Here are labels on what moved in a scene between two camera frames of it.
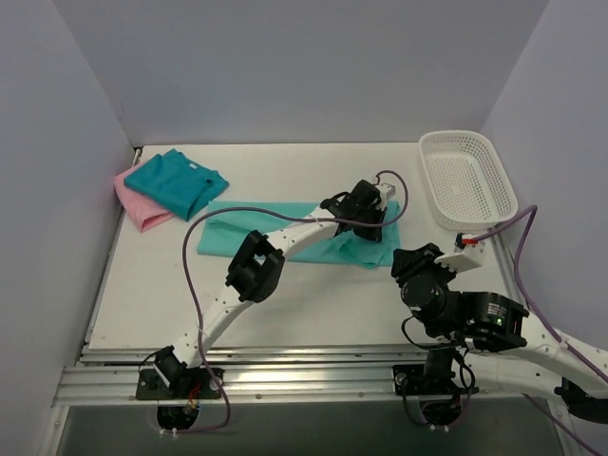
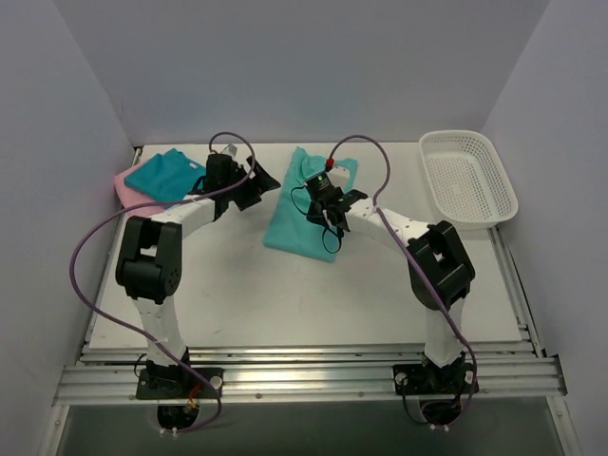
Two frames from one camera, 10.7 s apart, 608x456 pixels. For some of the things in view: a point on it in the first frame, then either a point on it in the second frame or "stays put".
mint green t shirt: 220,229 to 291,225
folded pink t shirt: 142,211 stays put
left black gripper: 371,220 to 249,191
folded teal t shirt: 177,183 stays put
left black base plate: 185,384 stays put
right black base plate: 410,380 stays put
